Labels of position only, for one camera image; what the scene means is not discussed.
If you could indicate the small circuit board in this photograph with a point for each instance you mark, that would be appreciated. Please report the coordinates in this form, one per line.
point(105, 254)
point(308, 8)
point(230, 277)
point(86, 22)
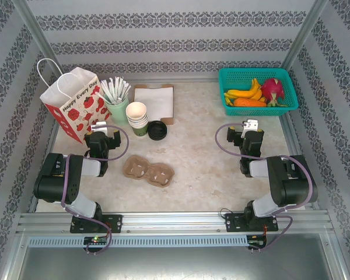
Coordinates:
point(94, 240)
point(256, 243)

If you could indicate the pink toy dragon fruit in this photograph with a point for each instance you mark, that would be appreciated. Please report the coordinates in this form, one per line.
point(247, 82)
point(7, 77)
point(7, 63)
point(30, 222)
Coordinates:
point(274, 89)

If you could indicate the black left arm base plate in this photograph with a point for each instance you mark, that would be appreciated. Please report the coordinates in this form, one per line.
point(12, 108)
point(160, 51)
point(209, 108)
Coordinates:
point(115, 223)

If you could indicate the yellow toy banana bunch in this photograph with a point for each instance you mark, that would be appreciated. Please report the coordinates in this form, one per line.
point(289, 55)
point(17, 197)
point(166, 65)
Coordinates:
point(245, 94)

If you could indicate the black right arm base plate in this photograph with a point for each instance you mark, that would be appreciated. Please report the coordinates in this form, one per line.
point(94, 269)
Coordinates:
point(231, 221)

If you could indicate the left small circuit board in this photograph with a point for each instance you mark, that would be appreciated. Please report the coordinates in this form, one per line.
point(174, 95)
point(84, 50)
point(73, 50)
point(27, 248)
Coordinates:
point(94, 240)

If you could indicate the brown cardboard napkin tray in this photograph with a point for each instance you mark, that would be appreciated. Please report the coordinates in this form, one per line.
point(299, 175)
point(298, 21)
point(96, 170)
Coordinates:
point(167, 120)

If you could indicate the aluminium frame post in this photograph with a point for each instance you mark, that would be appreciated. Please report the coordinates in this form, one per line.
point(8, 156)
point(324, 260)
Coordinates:
point(306, 29)
point(32, 26)

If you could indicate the white red printed paper bag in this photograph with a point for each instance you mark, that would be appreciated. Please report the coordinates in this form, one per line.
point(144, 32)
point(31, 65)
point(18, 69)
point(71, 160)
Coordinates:
point(76, 96)

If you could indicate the pale green straw holder cup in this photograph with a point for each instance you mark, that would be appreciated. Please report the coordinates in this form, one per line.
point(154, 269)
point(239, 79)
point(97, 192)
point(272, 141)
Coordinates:
point(116, 112)

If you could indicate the teal plastic basket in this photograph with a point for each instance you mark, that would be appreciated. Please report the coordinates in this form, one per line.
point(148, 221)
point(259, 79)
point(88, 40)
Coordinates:
point(230, 78)

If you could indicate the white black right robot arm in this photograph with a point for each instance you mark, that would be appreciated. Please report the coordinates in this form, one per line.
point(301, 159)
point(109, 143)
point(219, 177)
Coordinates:
point(291, 183)

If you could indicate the aluminium mounting rail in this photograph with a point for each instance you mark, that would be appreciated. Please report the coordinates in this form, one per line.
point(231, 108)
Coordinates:
point(175, 221)

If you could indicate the aluminium frame bar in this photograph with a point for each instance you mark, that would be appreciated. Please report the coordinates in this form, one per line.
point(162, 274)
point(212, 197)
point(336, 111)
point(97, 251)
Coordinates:
point(192, 80)

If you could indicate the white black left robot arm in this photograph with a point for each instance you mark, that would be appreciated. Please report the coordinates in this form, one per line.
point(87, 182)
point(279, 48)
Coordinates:
point(73, 181)

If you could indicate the right small circuit board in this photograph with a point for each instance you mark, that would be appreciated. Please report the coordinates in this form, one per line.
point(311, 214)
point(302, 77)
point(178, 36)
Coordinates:
point(256, 243)

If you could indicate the brown pulp cup carrier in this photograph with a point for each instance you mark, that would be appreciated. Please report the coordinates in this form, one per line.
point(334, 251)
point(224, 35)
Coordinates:
point(147, 172)

